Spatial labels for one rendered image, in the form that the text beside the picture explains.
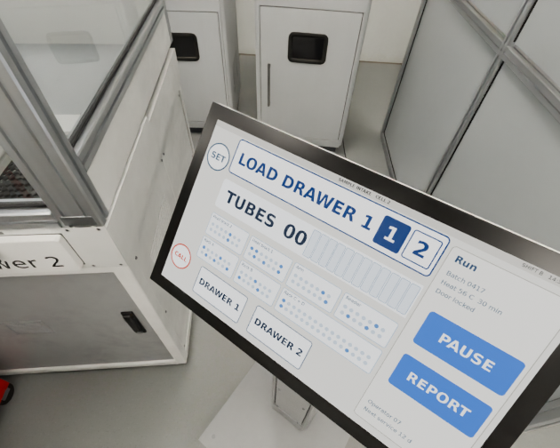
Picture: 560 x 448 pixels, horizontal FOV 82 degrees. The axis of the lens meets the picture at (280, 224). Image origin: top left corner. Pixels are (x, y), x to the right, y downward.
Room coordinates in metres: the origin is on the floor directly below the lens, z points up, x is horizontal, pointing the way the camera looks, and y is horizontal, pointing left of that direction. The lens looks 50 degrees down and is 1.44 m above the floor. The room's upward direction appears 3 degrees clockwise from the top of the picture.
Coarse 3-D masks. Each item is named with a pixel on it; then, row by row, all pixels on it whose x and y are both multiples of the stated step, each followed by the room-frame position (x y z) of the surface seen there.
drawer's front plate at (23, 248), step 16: (0, 240) 0.36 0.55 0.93; (16, 240) 0.36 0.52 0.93; (32, 240) 0.37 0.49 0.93; (48, 240) 0.37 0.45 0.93; (64, 240) 0.38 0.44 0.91; (0, 256) 0.35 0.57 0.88; (16, 256) 0.36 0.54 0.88; (32, 256) 0.36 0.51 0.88; (48, 256) 0.36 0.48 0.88; (64, 256) 0.37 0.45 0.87; (0, 272) 0.35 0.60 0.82; (16, 272) 0.35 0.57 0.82; (32, 272) 0.36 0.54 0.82
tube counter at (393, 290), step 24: (288, 216) 0.29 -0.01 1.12; (288, 240) 0.26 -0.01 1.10; (312, 240) 0.25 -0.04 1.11; (336, 240) 0.25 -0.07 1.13; (336, 264) 0.23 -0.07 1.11; (360, 264) 0.22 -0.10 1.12; (360, 288) 0.20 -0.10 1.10; (384, 288) 0.19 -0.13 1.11; (408, 288) 0.19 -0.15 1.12; (408, 312) 0.17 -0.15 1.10
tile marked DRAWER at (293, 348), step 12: (264, 312) 0.20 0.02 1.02; (252, 324) 0.19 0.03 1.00; (264, 324) 0.18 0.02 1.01; (276, 324) 0.18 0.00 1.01; (252, 336) 0.17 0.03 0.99; (264, 336) 0.17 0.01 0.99; (276, 336) 0.17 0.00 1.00; (288, 336) 0.17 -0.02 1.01; (300, 336) 0.16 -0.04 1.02; (276, 348) 0.16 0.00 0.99; (288, 348) 0.15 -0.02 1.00; (300, 348) 0.15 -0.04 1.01; (288, 360) 0.14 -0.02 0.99; (300, 360) 0.14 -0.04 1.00
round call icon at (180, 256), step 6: (174, 246) 0.30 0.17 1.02; (180, 246) 0.30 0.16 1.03; (186, 246) 0.30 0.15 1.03; (174, 252) 0.29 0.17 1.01; (180, 252) 0.29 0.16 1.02; (186, 252) 0.29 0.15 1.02; (192, 252) 0.29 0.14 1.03; (168, 258) 0.29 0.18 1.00; (174, 258) 0.29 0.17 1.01; (180, 258) 0.28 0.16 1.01; (186, 258) 0.28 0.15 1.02; (192, 258) 0.28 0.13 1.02; (174, 264) 0.28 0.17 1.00; (180, 264) 0.28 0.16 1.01; (186, 264) 0.27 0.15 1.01; (180, 270) 0.27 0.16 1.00; (186, 270) 0.27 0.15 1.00
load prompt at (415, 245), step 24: (240, 144) 0.38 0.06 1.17; (240, 168) 0.35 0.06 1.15; (264, 168) 0.34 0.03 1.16; (288, 168) 0.33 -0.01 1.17; (288, 192) 0.31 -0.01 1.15; (312, 192) 0.30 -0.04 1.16; (336, 192) 0.29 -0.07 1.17; (312, 216) 0.28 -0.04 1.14; (336, 216) 0.27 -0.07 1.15; (360, 216) 0.26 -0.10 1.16; (384, 216) 0.25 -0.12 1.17; (360, 240) 0.24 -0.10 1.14; (384, 240) 0.23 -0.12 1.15; (408, 240) 0.23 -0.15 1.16; (432, 240) 0.22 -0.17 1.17; (408, 264) 0.21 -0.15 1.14; (432, 264) 0.20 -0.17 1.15
